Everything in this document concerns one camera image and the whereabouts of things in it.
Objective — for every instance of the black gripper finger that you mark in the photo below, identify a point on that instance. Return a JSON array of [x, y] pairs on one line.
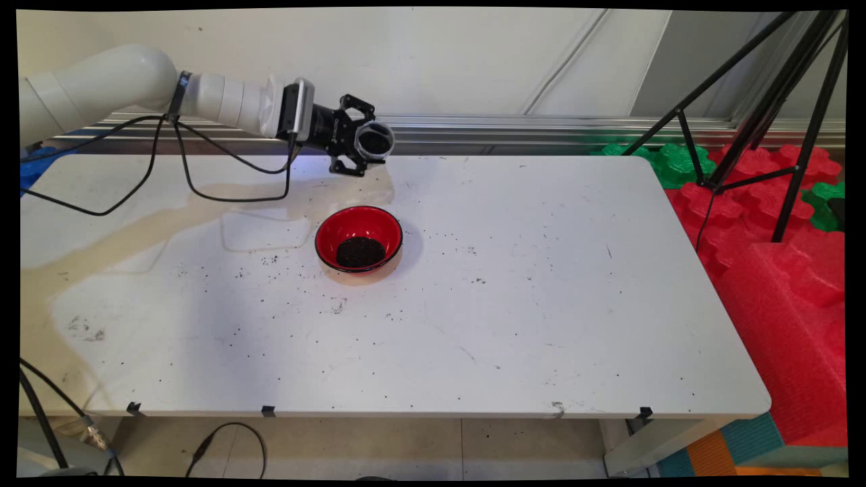
[[357, 108], [348, 166]]

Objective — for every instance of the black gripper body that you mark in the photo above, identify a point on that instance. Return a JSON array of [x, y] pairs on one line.
[[331, 130]]

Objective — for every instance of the clear plastic jar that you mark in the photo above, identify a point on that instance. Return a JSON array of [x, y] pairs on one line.
[[374, 141]]

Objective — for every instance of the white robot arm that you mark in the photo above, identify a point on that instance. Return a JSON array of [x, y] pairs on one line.
[[122, 81]]

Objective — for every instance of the red bowl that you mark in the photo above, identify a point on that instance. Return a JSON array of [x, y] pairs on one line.
[[338, 226]]

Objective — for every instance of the black seeds pile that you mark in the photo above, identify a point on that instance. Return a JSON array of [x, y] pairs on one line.
[[360, 252]]

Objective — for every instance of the blue foam piece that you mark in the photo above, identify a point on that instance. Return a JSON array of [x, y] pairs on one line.
[[37, 169]]

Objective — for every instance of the green foam puzzle mat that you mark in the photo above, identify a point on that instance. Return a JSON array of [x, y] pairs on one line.
[[670, 166], [818, 203]]

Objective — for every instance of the red foam puzzle mat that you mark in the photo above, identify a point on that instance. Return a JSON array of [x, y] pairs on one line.
[[744, 210]]

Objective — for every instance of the grey metal table leg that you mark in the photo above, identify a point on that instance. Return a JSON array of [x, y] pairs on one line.
[[649, 446]]

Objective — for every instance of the black tripod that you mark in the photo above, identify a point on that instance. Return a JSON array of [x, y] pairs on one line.
[[778, 88]]

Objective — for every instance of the orange foam floor mat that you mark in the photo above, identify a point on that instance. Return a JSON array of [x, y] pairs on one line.
[[710, 456]]

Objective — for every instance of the teal foam floor mat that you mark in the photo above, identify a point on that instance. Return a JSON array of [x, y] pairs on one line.
[[751, 436]]

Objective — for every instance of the white grey wrist camera box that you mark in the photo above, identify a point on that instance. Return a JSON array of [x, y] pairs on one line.
[[304, 108]]

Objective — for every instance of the aluminium wall rail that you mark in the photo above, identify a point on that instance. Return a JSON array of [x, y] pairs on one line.
[[507, 128]]

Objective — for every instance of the grey metal base bracket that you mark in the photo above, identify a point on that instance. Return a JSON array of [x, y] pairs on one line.
[[27, 453]]

